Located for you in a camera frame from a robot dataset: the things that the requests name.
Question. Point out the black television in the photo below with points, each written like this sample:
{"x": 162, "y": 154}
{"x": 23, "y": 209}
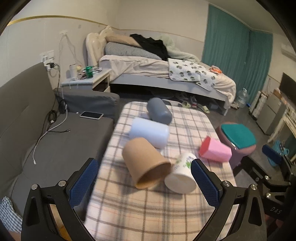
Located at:
{"x": 288, "y": 87}

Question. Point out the orange snack packet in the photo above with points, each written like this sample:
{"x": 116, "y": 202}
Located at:
{"x": 215, "y": 69}

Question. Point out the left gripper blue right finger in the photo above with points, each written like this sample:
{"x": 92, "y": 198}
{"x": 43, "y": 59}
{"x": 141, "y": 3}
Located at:
{"x": 208, "y": 182}

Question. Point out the white nightstand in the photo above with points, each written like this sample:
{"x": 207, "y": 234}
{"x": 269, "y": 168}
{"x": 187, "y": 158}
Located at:
{"x": 99, "y": 82}

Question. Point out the grey sofa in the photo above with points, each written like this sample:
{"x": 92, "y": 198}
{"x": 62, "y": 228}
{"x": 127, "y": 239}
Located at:
{"x": 43, "y": 138}

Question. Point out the white tumbler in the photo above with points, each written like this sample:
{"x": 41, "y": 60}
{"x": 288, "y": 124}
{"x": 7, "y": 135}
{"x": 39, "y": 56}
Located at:
{"x": 73, "y": 71}

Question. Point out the wall power socket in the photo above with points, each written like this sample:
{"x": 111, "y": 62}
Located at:
{"x": 47, "y": 58}

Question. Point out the brown paper cup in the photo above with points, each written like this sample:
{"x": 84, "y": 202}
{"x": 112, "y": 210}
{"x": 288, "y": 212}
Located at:
{"x": 146, "y": 165}

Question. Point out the checkered pillow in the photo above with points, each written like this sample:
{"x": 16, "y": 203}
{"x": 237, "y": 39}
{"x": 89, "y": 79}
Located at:
{"x": 118, "y": 49}

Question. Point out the green can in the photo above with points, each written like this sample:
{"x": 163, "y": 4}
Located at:
{"x": 89, "y": 72}

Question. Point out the beige pillow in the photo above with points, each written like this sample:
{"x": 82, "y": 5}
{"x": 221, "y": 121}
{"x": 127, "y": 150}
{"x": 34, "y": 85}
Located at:
{"x": 122, "y": 39}

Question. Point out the white smartphone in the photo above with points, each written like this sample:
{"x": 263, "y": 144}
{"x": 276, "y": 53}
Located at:
{"x": 91, "y": 115}

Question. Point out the purple plastic stool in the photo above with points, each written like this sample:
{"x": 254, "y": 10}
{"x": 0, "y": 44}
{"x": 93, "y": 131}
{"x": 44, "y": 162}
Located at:
{"x": 237, "y": 154}

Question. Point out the teal curtain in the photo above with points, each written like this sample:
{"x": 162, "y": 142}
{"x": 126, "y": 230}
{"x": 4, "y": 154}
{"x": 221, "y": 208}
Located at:
{"x": 242, "y": 54}

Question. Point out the white patterned mat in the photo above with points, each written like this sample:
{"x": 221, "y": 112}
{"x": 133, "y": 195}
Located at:
{"x": 182, "y": 70}

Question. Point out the black clothing on bed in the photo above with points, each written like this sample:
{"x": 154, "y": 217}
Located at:
{"x": 156, "y": 47}

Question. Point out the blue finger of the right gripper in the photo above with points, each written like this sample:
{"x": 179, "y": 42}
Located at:
{"x": 271, "y": 153}

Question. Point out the striped patterned mat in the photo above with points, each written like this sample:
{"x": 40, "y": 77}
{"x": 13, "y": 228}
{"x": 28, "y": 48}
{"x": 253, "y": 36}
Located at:
{"x": 205, "y": 79}

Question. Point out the white cup with green print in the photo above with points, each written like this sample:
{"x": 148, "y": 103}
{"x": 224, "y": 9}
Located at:
{"x": 180, "y": 179}

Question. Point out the grey blue cup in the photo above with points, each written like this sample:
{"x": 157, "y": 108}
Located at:
{"x": 158, "y": 111}

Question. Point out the light blue white cup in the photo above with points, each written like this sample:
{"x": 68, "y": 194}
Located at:
{"x": 155, "y": 133}

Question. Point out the teal stool cushion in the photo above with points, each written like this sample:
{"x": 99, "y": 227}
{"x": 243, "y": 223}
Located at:
{"x": 239, "y": 135}

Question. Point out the pink faceted cup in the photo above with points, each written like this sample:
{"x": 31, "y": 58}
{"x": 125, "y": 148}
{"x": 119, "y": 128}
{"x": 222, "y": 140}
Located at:
{"x": 215, "y": 150}

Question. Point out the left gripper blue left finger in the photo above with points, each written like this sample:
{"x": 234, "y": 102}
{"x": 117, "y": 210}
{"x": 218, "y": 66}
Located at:
{"x": 80, "y": 181}

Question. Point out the white suitcase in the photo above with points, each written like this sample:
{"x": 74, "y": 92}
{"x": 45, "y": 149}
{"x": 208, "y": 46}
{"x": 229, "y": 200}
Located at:
{"x": 258, "y": 104}

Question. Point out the bed with grey frame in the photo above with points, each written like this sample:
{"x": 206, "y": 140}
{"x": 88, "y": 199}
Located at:
{"x": 153, "y": 73}

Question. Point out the green slipper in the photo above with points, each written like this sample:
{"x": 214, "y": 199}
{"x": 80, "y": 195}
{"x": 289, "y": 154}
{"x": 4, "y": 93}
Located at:
{"x": 186, "y": 104}

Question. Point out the large water bottle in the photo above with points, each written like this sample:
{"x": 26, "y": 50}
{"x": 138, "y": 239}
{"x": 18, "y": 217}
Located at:
{"x": 242, "y": 98}

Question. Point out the blue laundry basket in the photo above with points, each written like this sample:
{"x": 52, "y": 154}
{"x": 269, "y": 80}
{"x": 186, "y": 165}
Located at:
{"x": 280, "y": 149}

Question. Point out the small silver fridge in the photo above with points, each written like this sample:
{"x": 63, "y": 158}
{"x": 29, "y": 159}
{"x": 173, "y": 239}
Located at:
{"x": 272, "y": 111}

